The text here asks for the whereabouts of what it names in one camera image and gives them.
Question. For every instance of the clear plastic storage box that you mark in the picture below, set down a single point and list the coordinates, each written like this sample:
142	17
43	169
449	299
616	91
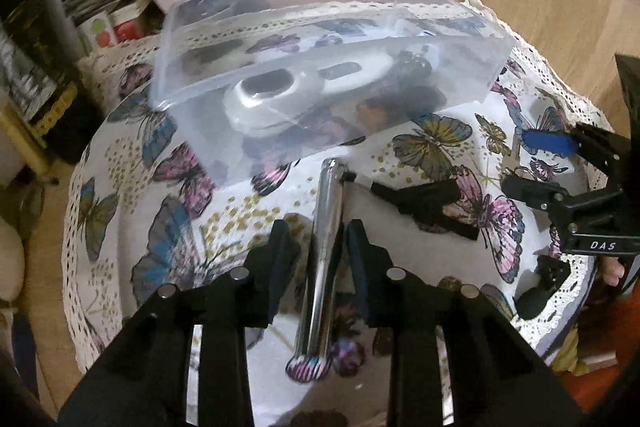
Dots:
208	46

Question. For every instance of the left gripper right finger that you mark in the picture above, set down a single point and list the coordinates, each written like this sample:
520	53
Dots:
369	264

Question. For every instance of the white handheld device in box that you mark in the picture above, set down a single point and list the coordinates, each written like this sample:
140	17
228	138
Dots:
274	101

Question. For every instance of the beige ceramic mug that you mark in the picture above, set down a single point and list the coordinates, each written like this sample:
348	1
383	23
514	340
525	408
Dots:
12	262

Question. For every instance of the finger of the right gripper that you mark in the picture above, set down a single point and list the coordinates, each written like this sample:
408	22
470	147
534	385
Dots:
554	142
534	194

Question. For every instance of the black round grinder cup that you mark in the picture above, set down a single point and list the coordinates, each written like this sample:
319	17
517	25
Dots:
412	68

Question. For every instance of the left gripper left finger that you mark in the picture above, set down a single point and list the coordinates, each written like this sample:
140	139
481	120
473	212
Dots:
270	268

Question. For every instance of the stack of papers and magazines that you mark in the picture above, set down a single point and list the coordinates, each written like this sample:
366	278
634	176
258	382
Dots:
93	21

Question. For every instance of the butterfly print lace cloth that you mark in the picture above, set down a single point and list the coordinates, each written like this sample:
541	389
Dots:
130	227

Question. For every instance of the small black clip object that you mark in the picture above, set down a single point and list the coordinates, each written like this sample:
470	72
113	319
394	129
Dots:
549	276

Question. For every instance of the small black rectangular block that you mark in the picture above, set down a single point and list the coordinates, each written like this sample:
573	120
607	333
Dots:
425	204

